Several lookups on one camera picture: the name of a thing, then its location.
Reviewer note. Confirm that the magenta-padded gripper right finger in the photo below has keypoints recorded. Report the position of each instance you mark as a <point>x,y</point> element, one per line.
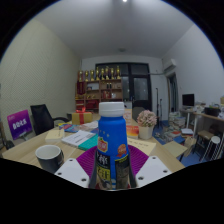
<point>151,170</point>

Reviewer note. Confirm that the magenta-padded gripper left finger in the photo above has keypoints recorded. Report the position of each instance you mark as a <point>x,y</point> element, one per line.
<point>71,171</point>

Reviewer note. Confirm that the blue drink bottle white cap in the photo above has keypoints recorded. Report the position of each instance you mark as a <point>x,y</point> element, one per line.
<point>111,140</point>

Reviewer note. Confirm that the black mug white inside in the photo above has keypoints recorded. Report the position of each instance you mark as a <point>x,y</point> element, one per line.
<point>50,160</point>

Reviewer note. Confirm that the large pale yellow notebook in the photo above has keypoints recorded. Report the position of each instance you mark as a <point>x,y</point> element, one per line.
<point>143,146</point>

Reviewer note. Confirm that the small light wooden table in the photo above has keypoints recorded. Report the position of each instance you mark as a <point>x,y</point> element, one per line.
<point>175,148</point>

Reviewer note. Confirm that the teal book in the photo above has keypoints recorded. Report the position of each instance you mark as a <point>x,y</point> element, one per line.
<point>89,143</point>

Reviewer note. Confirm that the white booklet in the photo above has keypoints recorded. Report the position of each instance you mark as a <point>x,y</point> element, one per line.
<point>77,137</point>

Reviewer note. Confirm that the small pale yellow notebook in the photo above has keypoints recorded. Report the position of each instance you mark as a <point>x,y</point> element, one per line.
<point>55,135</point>

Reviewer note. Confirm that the brown paper bag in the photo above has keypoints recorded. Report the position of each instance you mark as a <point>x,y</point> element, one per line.
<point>190,142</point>

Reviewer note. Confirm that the pink flowers in white pot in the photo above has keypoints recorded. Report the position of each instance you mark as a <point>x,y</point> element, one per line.
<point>146,120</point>

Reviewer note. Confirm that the yellow gift box red ribbon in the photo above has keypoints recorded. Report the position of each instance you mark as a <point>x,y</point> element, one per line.
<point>81,117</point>

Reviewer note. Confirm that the stack of books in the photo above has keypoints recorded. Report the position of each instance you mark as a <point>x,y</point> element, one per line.
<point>176,120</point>

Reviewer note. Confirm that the orange standing card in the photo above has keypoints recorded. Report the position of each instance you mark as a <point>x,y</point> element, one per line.
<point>128,116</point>

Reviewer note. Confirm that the black office chair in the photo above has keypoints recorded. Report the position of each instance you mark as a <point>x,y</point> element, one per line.
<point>41,118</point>

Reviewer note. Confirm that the brown wooden stool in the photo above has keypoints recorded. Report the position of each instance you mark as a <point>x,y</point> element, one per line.
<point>204,134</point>

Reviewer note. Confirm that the white round stool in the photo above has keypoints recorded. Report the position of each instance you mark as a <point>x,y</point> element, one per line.
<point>213,140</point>

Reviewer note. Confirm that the purple sign board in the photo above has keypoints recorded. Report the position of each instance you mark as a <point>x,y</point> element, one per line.
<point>19,124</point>

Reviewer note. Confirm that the cluttered wooden side desk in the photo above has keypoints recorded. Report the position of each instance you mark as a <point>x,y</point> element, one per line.
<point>210,116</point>

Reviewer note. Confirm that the black computer monitor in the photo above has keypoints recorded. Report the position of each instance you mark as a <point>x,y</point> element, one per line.
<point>188,99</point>

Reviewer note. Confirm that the wooden shelf unit with trophies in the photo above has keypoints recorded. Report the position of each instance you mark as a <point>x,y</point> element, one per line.
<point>95,93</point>

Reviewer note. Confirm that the white wall air conditioner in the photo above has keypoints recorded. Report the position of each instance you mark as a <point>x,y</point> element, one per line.
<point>169,65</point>

